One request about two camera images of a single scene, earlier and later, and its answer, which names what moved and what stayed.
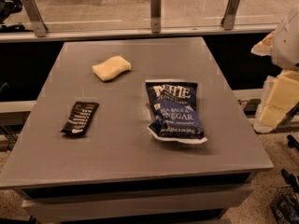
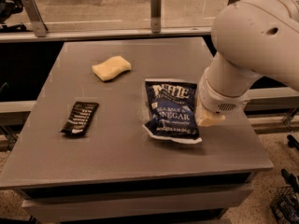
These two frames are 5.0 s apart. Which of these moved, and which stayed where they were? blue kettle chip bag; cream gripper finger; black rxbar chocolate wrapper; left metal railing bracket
Moved: cream gripper finger
Stayed: left metal railing bracket; blue kettle chip bag; black rxbar chocolate wrapper
